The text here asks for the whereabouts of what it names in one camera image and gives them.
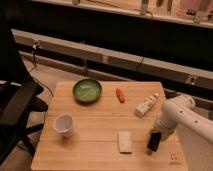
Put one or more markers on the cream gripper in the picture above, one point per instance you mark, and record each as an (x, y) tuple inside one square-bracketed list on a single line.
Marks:
[(164, 135)]

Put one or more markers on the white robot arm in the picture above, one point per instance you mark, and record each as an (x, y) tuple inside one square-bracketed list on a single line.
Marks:
[(180, 110)]

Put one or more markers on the white sponge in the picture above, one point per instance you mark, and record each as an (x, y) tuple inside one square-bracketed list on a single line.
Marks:
[(124, 142)]

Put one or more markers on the orange carrot toy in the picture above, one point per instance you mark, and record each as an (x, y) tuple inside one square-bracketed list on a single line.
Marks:
[(120, 95)]

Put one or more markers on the green bowl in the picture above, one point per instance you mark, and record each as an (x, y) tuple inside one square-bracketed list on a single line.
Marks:
[(87, 90)]

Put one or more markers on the white paper cup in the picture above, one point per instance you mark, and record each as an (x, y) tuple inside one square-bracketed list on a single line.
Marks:
[(64, 125)]

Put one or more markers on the black office chair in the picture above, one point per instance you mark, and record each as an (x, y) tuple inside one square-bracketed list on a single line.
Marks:
[(18, 96)]

